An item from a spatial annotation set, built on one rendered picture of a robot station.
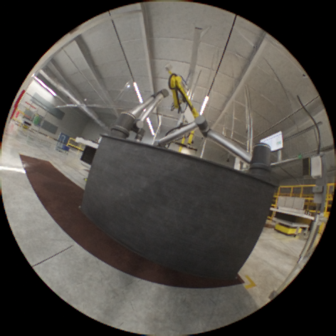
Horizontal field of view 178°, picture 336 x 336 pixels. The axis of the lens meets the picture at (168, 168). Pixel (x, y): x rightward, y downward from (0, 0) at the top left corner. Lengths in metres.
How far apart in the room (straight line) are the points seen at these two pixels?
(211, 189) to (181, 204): 0.24
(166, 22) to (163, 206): 10.45
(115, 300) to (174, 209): 0.72
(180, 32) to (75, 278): 10.63
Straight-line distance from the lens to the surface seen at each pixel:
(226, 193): 0.80
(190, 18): 9.88
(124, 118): 1.27
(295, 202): 9.37
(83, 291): 0.74
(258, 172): 1.00
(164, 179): 0.78
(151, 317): 0.73
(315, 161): 2.23
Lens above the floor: 0.68
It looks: 6 degrees up
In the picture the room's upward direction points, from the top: 19 degrees clockwise
